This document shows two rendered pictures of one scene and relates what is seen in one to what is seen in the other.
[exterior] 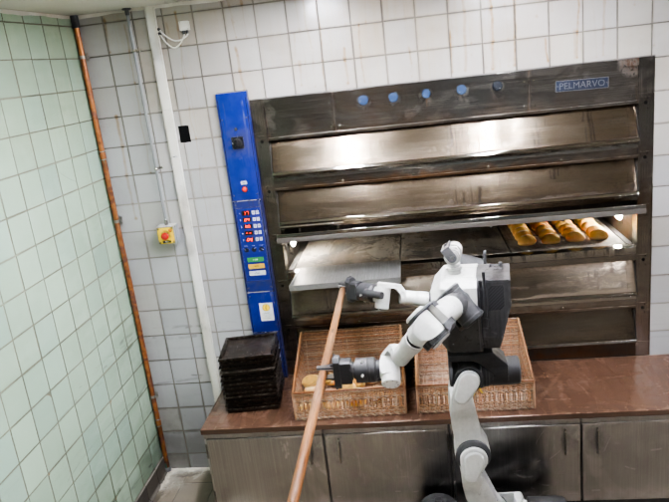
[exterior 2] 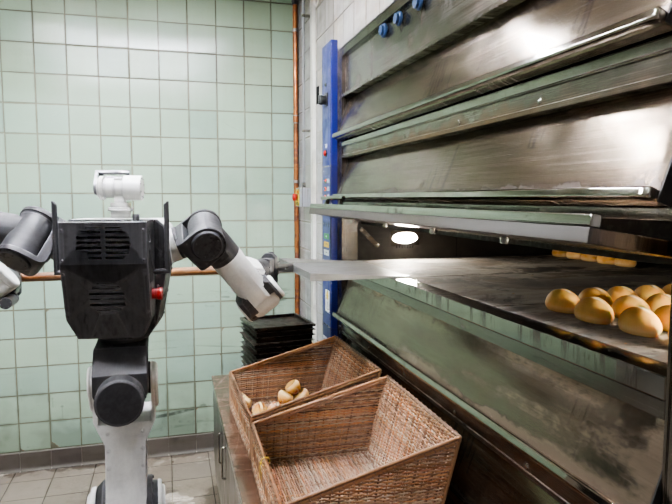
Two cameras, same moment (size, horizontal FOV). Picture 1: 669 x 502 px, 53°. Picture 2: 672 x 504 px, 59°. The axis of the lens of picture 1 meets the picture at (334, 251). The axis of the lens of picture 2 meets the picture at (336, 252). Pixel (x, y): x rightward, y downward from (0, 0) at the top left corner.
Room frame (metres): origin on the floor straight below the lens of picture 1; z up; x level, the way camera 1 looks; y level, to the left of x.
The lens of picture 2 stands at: (2.35, -2.14, 1.45)
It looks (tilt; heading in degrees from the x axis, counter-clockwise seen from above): 5 degrees down; 67
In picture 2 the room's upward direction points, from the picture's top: straight up
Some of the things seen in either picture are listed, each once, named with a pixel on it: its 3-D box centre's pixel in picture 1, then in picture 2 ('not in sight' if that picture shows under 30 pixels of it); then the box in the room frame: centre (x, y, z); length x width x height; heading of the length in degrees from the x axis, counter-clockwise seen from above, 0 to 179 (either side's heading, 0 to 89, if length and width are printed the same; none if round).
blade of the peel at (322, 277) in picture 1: (346, 272); (338, 266); (3.27, -0.05, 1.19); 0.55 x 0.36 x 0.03; 83
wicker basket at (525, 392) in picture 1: (470, 363); (343, 453); (3.04, -0.61, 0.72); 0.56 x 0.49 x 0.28; 82
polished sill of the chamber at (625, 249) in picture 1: (455, 262); (434, 296); (3.33, -0.63, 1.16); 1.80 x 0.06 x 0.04; 82
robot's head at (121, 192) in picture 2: (453, 255); (122, 192); (2.47, -0.46, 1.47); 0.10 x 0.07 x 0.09; 165
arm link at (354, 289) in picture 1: (358, 291); (263, 270); (2.96, -0.09, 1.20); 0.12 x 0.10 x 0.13; 48
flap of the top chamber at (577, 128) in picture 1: (447, 140); (430, 79); (3.31, -0.62, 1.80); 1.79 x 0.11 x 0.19; 82
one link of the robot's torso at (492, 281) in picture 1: (472, 304); (117, 270); (2.45, -0.51, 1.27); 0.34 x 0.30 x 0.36; 165
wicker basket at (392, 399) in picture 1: (349, 370); (299, 389); (3.12, -0.01, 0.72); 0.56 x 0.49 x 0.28; 84
